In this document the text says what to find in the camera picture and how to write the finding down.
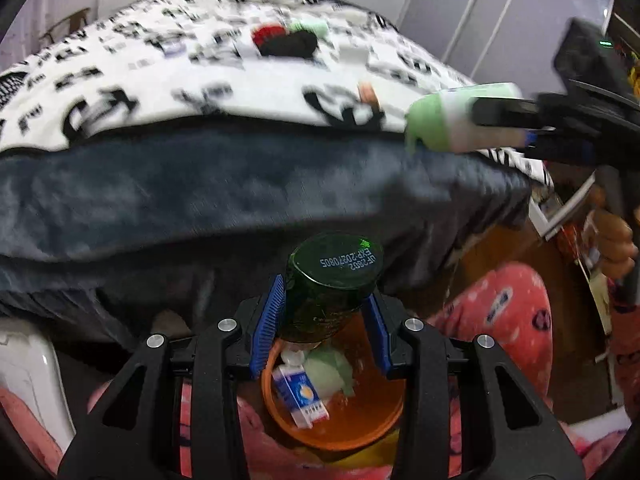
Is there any red black hair accessory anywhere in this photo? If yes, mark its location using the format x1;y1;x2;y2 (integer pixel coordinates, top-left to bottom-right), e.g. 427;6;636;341
252;24;318;60

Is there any white paper cup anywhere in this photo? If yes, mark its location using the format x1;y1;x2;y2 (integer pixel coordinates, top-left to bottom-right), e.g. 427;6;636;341
337;44;370;65

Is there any blue white medicine box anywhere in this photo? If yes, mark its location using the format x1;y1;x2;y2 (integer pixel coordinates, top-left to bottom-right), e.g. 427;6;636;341
272;364;330;429

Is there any pink fluffy towel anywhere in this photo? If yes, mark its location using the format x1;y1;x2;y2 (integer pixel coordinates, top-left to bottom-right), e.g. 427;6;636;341
0;388;63;477

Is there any dark green glass bottle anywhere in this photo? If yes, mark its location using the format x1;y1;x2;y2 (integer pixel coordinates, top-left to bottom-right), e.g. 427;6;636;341
279;233;384;344

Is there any dark grey plush blanket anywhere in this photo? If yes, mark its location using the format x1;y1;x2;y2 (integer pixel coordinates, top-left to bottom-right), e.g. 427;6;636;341
1;118;533;348

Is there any person's right hand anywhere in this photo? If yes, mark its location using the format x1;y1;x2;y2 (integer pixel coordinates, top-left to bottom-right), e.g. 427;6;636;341
586;184;639;281

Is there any black white logo blanket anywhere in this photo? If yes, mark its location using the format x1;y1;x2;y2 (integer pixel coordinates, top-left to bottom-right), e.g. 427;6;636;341
0;0;554;187

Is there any white green-cap bottle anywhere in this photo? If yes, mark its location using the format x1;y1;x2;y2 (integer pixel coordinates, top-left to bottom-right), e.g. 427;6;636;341
405;82;528;153

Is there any small purple cap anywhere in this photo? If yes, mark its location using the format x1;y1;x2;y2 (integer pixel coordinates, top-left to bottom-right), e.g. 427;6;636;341
162;40;186;58

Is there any white round jar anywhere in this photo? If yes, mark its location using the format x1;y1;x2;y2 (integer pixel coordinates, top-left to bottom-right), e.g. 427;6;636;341
280;349;306;367

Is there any pink patterned pajama leg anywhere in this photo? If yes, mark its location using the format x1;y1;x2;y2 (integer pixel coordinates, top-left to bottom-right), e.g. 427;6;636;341
86;261;554;480

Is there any orange plastic trash bin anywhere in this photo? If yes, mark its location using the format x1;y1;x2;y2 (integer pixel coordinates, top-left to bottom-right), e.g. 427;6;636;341
260;314;405;452

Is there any orange lighter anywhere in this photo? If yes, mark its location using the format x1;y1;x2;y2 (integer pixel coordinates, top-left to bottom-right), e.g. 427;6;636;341
358;81;381;112

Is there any green crumpled tissue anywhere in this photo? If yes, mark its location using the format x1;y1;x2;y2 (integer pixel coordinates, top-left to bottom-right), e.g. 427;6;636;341
304;344;355;401

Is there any wooden chair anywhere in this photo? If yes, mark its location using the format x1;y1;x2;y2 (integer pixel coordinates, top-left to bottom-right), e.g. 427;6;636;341
38;8;91;48

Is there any grey wardrobe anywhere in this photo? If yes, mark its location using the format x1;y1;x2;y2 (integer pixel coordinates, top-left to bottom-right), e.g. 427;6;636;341
399;0;614;96

